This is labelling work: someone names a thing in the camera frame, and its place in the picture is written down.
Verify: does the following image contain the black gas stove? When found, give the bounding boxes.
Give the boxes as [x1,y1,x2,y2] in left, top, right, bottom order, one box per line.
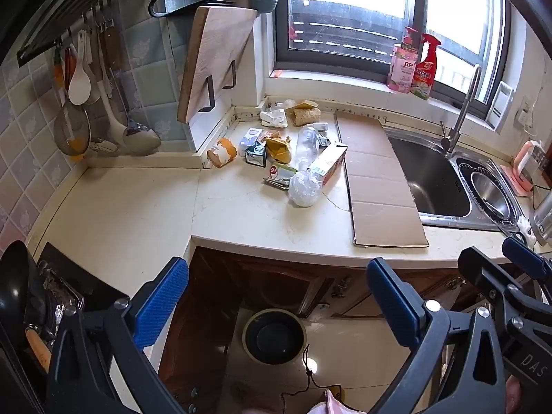
[37,241,130,311]

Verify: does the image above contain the black wok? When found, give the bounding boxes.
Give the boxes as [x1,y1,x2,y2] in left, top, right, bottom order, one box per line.
[0,240,51,374]

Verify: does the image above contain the aluminium foil sheet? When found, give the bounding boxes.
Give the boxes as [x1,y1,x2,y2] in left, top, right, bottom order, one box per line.
[41,263,85,324]

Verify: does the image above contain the dark green packet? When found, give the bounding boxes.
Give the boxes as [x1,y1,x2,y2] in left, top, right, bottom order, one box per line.
[244,143,268,168]

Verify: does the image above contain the pink white carton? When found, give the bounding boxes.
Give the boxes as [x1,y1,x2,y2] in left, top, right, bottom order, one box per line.
[307,143,348,186]

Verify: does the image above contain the metal faucet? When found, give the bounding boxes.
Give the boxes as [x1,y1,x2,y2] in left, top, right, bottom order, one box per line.
[441,65,482,152]

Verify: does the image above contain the clear plastic bottle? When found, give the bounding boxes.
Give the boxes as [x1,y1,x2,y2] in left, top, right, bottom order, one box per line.
[295,127,320,171]

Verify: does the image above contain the clear plastic bag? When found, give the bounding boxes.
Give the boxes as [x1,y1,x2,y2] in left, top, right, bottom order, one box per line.
[288,170,323,207]

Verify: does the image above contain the cardboard sheet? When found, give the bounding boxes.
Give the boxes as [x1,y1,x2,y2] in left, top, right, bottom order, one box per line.
[335,111,430,247]

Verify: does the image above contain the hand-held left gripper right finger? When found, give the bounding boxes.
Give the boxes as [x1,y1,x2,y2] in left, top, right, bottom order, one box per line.
[366,257,507,414]

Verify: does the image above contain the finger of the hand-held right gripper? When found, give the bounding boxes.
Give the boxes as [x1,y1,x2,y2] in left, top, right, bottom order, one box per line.
[458,247,552,333]
[502,236,552,287]

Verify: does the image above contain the dark framed window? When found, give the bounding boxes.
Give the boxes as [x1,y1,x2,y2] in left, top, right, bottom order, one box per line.
[276,0,514,117]

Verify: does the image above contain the pink cloth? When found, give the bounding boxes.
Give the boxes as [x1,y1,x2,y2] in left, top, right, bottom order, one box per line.
[308,389,354,414]

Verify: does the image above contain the red label packet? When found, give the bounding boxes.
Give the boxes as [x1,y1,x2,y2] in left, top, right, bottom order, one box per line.
[263,165,298,189]

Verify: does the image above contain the person's right hand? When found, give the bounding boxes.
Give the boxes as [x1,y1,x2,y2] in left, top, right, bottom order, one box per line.
[506,374,523,414]

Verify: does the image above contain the dark round waste bin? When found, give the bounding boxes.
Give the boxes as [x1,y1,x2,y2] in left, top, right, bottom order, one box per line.
[241,309,307,365]

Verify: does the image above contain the metal basin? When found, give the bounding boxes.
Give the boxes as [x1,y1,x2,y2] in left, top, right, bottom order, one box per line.
[470,171,516,220]

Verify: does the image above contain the red spray bottle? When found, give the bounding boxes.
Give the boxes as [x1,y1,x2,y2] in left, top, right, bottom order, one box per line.
[410,33,442,100]

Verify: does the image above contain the pink soap bottle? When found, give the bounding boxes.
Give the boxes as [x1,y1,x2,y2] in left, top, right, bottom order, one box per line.
[387,27,419,94]

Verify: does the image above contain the black hook rail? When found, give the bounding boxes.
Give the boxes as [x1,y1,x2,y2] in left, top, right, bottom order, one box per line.
[17,0,117,67]

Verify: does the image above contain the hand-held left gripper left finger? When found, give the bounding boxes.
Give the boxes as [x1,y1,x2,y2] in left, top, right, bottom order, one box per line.
[45,257,189,414]

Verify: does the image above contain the yellow snack bag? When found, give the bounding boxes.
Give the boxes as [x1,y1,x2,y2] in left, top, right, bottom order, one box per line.
[265,136,293,165]

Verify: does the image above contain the white crumpled tissue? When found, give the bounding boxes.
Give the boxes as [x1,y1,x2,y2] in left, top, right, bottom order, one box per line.
[260,109,287,128]

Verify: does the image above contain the thin black cord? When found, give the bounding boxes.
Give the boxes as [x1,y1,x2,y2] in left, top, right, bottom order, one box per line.
[280,344,346,414]

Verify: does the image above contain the wooden cutting board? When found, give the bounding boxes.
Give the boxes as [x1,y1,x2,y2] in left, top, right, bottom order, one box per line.
[178,6,258,124]

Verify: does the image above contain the black wall rack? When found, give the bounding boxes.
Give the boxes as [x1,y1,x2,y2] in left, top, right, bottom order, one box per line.
[149,0,259,113]

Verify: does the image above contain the orange white cake cup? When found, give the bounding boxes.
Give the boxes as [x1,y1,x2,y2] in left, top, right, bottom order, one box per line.
[207,138,238,168]

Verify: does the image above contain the pink plastic holder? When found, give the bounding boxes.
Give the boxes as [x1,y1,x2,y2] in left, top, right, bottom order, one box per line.
[500,140,546,193]

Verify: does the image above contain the loofah sponge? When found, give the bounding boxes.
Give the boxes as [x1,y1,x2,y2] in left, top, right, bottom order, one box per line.
[293,107,322,127]

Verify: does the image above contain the steel sink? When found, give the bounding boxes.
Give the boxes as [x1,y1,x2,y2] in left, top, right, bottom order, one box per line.
[384,125,524,231]

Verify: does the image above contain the white blue box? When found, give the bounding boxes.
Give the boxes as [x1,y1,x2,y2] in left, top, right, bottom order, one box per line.
[239,128,265,147]

